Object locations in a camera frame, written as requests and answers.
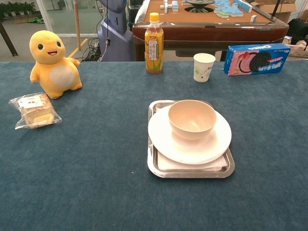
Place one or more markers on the green potted plants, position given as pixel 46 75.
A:
pixel 16 8

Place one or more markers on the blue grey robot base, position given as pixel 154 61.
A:
pixel 115 36

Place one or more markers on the pile of blue mahjong tiles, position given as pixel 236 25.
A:
pixel 228 9

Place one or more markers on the white round plate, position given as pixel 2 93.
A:
pixel 192 151

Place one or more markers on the blue felt table cloth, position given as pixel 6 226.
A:
pixel 96 168

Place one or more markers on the beige white bowl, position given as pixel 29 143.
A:
pixel 192 130

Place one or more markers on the stacked mahjong tiles cluster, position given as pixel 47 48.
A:
pixel 171 6

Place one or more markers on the silver metal tray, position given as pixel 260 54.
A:
pixel 190 174

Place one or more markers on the cardboard box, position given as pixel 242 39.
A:
pixel 288 9

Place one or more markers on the yellow dinosaur plush toy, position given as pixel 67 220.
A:
pixel 55 74

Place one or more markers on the blue Oreo cookie box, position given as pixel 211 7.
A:
pixel 240 60

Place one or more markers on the white folded napkin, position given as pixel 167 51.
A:
pixel 168 166

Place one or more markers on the brown mahjong table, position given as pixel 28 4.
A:
pixel 204 31

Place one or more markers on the wooden pole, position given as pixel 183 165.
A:
pixel 77 24

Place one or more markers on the yellow cap tea bottle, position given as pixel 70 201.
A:
pixel 154 48

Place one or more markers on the single blue mahjong tile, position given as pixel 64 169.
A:
pixel 253 18

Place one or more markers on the bread in clear wrapper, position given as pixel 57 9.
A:
pixel 36 110

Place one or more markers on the white plastic basket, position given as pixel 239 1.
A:
pixel 297 49

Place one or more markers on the white paper cup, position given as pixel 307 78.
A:
pixel 203 69

